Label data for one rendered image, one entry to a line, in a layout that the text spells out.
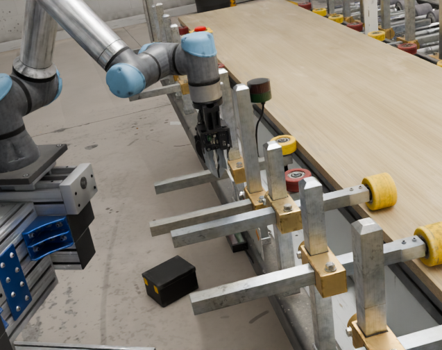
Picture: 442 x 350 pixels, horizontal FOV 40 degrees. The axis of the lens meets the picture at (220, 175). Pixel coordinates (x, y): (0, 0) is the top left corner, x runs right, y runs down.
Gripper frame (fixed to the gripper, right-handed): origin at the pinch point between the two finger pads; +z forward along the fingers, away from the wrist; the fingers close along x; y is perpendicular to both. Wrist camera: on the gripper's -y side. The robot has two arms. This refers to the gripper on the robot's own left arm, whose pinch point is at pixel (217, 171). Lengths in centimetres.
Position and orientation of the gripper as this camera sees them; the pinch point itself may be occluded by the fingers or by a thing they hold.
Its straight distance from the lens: 153.9
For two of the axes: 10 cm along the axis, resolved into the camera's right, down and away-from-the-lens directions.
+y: 1.9, 4.0, -9.0
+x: 9.7, -2.1, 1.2
